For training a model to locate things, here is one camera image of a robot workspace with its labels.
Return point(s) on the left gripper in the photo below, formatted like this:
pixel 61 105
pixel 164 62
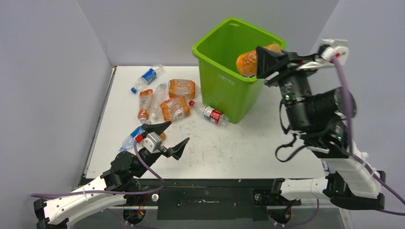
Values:
pixel 175 151

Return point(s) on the red label bottle by bin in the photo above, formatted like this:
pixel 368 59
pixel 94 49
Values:
pixel 209 113

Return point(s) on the clear bottle no label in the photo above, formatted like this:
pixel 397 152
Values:
pixel 157 99

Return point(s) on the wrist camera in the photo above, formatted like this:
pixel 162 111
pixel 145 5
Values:
pixel 151 141
pixel 328 49

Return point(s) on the orange crushed bottle top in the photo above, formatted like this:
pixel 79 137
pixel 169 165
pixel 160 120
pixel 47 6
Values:
pixel 177 87

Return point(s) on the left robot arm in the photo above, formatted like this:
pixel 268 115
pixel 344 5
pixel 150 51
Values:
pixel 130 180

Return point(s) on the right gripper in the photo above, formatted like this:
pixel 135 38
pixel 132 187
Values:
pixel 268 61

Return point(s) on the small orange label bottle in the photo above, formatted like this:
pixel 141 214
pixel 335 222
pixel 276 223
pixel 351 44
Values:
pixel 145 98

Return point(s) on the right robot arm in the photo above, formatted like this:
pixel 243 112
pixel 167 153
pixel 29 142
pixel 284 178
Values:
pixel 318 120

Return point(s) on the blue label bottle far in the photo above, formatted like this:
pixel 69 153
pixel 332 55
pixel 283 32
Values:
pixel 142 82

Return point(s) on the green plastic bin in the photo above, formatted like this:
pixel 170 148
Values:
pixel 223 88

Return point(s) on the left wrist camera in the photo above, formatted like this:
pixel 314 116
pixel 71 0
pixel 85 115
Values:
pixel 151 141

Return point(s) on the orange crushed bottle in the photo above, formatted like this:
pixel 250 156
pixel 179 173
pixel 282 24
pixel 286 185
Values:
pixel 177 87
pixel 175 109

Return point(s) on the orange crushed bottle middle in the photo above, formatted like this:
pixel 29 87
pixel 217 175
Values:
pixel 175 109

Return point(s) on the crushed blue label bottle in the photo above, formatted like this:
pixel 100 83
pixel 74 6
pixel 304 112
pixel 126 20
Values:
pixel 129 141

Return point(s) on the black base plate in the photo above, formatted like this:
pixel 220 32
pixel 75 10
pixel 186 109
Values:
pixel 210 199

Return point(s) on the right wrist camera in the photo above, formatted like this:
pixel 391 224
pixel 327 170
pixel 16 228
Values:
pixel 328 49

